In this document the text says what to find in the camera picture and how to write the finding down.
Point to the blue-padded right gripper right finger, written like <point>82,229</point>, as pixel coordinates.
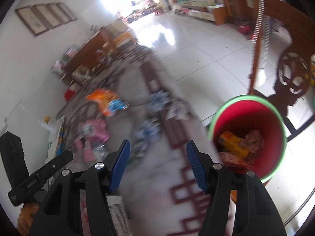
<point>255,213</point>

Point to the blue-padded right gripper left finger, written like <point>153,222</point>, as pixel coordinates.
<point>60,212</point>

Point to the orange fuzzy sleeve forearm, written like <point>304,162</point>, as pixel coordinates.
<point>25,218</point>

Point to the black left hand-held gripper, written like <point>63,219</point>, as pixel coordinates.
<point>23,184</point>

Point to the yellow wrapper in bin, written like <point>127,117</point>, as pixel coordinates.
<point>233,144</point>

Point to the red bin with green rim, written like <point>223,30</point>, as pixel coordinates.
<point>261,127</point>

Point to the pink plastic wrapper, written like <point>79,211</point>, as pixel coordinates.
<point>91,134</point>

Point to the grey patterned floor mat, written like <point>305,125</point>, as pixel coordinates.
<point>158,194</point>

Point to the orange and blue snack bag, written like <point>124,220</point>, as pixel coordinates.
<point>108,101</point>

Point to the small red bag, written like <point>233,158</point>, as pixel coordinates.
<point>69,94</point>

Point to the carved dark wooden chair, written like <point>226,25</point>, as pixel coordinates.
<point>293,69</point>

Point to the low wooden tv cabinet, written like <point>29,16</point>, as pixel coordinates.
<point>202,10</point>

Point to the framed wall pictures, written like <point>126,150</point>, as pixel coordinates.
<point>41,18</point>

